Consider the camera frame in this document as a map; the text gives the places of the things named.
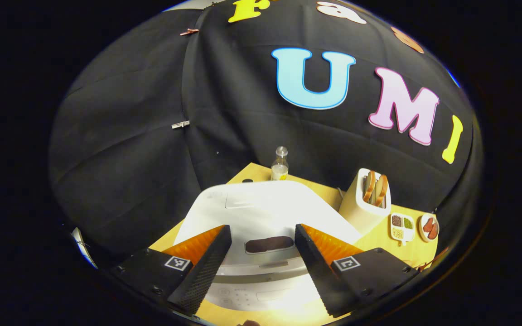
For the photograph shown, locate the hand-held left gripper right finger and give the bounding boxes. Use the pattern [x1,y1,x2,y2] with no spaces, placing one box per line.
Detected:
[294,223,420,317]

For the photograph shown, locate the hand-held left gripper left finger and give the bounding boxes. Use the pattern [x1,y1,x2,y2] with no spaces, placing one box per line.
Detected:
[109,225,232,316]

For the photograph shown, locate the white rice cooker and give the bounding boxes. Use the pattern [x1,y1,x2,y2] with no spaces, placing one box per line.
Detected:
[173,180,363,312]

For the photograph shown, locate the white toaster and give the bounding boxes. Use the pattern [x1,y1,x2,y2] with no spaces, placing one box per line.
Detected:
[338,168,392,236]

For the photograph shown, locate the white divided dish of beans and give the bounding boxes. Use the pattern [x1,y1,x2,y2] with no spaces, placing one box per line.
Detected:
[389,213,416,245]

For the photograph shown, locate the toasted bread slice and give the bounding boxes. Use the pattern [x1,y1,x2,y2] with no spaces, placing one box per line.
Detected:
[374,174,389,207]
[363,170,376,203]

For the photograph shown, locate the small clear glass bottle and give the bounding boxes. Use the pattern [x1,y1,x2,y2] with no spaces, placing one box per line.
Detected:
[271,146,289,182]

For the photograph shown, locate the round white plate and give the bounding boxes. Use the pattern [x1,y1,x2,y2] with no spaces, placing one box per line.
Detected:
[418,213,440,243]

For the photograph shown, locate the red meat slices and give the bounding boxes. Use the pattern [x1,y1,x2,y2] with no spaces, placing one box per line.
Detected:
[423,217,439,240]

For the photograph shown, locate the black backdrop cloth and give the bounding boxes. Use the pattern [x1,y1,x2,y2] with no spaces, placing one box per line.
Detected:
[48,0,483,272]

